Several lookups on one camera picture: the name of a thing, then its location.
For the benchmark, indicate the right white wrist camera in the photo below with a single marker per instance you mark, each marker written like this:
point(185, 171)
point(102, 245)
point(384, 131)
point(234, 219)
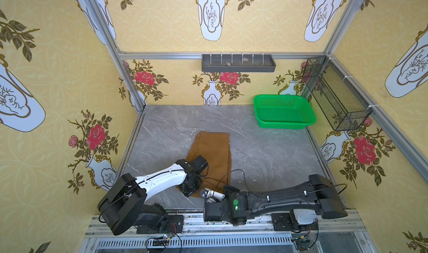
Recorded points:
point(211, 196)

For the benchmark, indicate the aluminium front rail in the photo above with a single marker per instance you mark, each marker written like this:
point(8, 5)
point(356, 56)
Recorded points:
point(194, 224)

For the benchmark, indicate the brown long pants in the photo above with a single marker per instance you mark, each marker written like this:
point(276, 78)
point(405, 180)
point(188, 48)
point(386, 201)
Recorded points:
point(215, 148)

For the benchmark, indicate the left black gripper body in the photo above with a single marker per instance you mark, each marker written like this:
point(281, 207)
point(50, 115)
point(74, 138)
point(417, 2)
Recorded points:
point(190, 186)

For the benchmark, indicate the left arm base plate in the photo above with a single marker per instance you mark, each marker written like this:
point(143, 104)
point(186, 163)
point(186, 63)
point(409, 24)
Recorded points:
point(170, 224)

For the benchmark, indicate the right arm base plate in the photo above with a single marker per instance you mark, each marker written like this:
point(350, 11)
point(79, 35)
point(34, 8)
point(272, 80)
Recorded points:
point(287, 222)

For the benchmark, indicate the small circuit board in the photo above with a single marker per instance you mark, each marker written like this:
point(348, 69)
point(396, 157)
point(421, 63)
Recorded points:
point(163, 241)

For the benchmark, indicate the grey wall shelf tray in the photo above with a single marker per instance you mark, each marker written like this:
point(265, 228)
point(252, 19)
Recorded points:
point(258, 62)

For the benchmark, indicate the green plastic basket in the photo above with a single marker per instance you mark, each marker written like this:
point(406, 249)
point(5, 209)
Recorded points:
point(283, 112)

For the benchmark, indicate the black wire mesh basket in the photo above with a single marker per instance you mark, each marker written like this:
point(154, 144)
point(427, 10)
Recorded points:
point(342, 105)

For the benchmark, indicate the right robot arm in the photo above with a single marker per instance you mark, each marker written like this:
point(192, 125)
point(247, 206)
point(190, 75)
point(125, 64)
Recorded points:
point(318, 194)

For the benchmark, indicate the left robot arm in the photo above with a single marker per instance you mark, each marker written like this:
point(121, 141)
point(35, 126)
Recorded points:
point(124, 204)

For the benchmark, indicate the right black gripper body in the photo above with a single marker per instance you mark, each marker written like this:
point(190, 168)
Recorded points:
point(212, 213)

